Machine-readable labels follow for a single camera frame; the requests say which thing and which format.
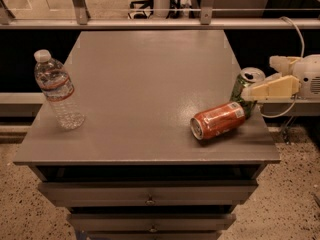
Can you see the clear plastic water bottle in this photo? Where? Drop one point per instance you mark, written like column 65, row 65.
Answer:
column 58, row 89

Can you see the grey drawer cabinet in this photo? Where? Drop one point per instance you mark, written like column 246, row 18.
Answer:
column 133, row 170

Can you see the green soda can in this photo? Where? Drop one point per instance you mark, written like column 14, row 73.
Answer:
column 246, row 78

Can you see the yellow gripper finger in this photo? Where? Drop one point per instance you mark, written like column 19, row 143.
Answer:
column 273, row 87
column 283, row 64

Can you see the black office chair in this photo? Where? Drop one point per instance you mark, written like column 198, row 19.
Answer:
column 144, row 9

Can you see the red coke can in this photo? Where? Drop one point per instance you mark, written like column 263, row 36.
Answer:
column 216, row 121

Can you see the metal guard rail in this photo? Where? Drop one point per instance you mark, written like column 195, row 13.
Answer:
column 194, row 14

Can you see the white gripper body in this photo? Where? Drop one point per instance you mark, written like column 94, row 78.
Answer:
column 309, row 75

